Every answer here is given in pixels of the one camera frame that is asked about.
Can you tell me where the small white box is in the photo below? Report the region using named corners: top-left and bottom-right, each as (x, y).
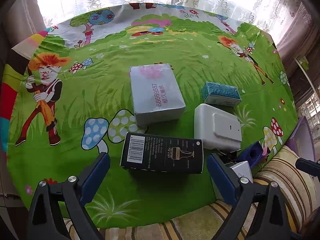
top-left (211, 160), bottom-right (254, 201)

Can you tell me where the white plastic case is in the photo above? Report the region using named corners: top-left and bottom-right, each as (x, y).
top-left (194, 103), bottom-right (242, 151)

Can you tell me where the teal tissue pack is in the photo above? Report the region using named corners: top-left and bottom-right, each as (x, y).
top-left (201, 81), bottom-right (242, 107)

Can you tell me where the black barcode box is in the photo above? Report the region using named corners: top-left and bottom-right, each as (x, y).
top-left (120, 132), bottom-right (204, 174)

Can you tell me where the purple storage box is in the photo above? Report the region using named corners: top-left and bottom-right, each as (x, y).
top-left (285, 116), bottom-right (315, 161)

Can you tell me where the striped beige sofa cushion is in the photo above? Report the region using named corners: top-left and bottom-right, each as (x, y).
top-left (98, 146), bottom-right (319, 239)

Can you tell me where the dark blue small box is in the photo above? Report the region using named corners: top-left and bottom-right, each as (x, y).
top-left (236, 141), bottom-right (268, 169)

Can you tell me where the white side table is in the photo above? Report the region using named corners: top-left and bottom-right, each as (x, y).
top-left (293, 56), bottom-right (320, 120)

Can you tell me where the green tissue pack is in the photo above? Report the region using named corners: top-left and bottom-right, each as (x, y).
top-left (298, 56), bottom-right (309, 71)

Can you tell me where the pink drape curtain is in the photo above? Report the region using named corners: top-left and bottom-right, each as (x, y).
top-left (263, 0), bottom-right (319, 77)

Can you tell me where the silver pink box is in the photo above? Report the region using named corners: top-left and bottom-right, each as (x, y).
top-left (130, 63), bottom-right (185, 126)

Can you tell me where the green cartoon tablecloth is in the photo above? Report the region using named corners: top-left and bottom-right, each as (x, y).
top-left (1, 3), bottom-right (297, 228)

